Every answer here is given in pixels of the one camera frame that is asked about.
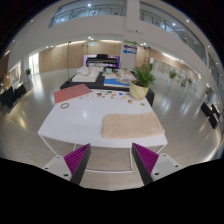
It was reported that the potted plant in striped pot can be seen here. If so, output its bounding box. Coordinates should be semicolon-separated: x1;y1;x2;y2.
129;63;156;100

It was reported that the beige towel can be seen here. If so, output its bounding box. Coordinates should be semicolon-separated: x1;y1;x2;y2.
101;111;166;140

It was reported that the blue board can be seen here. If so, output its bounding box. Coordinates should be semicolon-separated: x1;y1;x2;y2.
103;77;131;88

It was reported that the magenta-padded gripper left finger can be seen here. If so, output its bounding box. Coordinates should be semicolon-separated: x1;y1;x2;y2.
42;143;92;186

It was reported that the salmon red flat board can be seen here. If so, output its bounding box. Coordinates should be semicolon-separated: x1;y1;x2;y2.
53;83;94;104

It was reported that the black piano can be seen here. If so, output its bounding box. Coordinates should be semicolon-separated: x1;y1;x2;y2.
85;53;120;69

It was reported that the colourful printed sheet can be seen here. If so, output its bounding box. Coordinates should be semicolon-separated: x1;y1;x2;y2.
93;90;115;100

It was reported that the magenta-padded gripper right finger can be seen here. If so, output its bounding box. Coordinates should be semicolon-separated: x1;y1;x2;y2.
131;142;184;186

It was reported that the potted plant by wooden wall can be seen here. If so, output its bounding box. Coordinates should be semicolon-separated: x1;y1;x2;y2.
168;68;178;80

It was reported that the group of black chairs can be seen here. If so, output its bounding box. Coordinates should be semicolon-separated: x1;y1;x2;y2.
200;101;223;130
0;84;27;108

